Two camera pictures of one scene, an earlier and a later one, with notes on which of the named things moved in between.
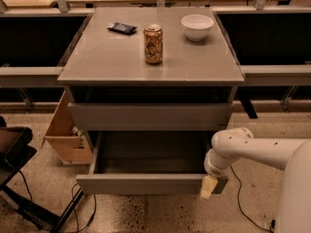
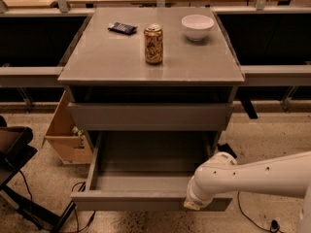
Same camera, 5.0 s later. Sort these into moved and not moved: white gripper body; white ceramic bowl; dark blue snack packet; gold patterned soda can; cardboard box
Moved: white gripper body
Not moved: gold patterned soda can; dark blue snack packet; cardboard box; white ceramic bowl
